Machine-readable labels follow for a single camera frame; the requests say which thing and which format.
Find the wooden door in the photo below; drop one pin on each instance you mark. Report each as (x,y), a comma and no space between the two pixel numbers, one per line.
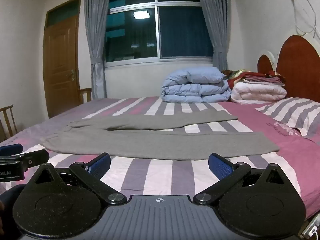
(60,67)

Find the grey pants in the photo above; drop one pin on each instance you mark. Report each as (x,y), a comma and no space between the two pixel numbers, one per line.
(150,145)

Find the red patterned blanket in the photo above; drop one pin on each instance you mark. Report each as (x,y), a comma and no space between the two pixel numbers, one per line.
(235,76)

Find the folded mauve clothes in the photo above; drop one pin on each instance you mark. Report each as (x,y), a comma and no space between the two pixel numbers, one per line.
(265,80)

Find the red wooden headboard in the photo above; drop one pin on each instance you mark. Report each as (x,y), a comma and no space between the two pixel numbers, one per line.
(300,67)

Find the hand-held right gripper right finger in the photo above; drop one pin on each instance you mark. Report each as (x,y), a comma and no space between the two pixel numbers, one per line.
(220,166)

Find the grey curtain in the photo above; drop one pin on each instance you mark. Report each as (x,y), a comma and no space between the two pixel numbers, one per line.
(96,42)
(215,17)

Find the striped pillow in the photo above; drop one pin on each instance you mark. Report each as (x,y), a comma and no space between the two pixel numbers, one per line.
(287,112)

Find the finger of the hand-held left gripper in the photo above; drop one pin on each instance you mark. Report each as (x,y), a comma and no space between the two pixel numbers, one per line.
(10,149)
(35,158)

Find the bed with striped pink sheet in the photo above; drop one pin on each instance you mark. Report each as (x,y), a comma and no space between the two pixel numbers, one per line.
(162,177)

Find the folded white quilt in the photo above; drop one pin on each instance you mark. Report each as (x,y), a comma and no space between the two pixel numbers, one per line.
(257,92)

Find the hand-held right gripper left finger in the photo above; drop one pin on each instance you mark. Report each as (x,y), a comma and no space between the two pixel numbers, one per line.
(100,166)

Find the window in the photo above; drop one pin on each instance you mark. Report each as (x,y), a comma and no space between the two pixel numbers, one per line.
(182,30)

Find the folded light blue duvet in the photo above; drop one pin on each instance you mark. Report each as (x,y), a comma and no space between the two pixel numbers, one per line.
(195,87)

